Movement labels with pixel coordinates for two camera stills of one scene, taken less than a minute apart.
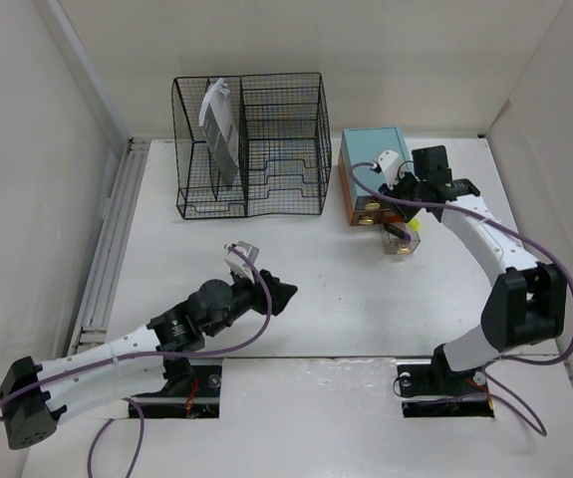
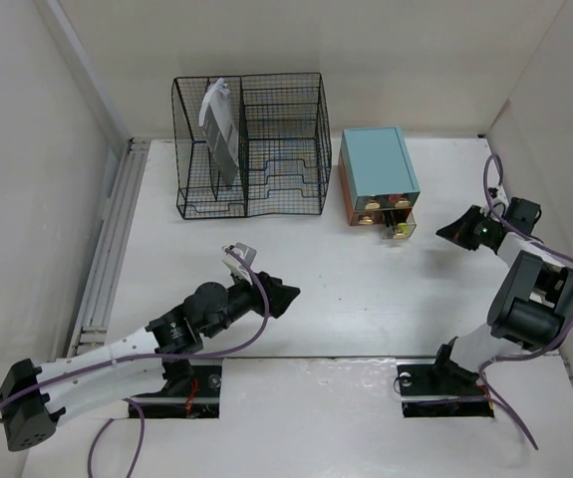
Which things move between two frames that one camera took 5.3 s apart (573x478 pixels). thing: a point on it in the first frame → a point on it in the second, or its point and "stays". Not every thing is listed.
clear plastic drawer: (368, 218) stays
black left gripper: (257, 292) stays
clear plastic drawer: (400, 246) → (398, 224)
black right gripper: (408, 177) → (457, 231)
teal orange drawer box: (364, 146) stays
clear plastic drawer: (371, 203) stays
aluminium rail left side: (98, 306) stays
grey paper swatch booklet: (219, 131) stays
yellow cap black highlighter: (415, 225) → (402, 226)
